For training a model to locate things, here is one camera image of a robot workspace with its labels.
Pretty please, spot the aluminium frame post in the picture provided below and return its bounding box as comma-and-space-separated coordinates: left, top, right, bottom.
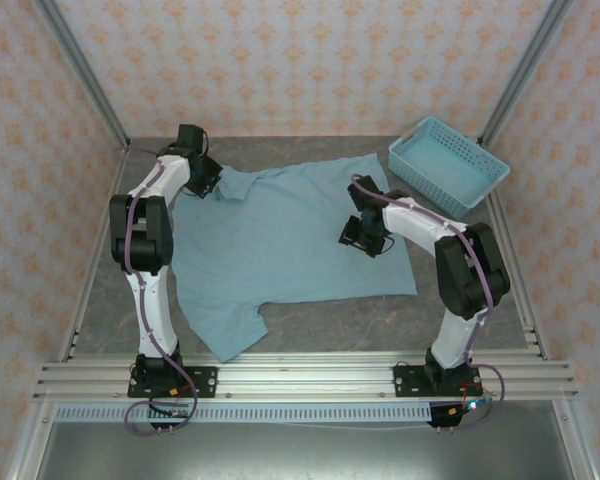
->
478, 0, 575, 146
32, 0, 132, 149

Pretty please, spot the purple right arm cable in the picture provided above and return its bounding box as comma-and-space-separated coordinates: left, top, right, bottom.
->
350, 173, 506, 432

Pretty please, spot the small electronics board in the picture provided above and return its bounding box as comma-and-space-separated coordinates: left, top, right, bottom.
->
149, 399, 189, 420
447, 392, 496, 416

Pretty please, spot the white slotted cable duct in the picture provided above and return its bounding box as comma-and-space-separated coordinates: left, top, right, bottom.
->
53, 403, 435, 425

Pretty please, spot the aluminium side rail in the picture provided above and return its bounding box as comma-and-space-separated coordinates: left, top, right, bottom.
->
59, 149, 129, 362
487, 192, 550, 361

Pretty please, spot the aluminium frame leg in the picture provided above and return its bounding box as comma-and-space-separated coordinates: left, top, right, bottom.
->
7, 399, 56, 480
552, 399, 600, 480

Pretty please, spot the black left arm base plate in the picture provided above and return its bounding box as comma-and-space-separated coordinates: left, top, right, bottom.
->
127, 366, 219, 400

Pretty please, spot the aluminium mounting rail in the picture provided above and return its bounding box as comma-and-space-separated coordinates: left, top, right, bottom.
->
33, 352, 580, 401

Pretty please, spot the light blue plastic basket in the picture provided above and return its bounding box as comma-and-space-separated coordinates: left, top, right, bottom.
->
388, 116, 511, 220

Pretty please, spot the light blue t-shirt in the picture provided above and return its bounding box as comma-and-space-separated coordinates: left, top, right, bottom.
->
171, 153, 419, 364

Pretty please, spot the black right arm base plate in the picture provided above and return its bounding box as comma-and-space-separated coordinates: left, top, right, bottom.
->
393, 363, 484, 399

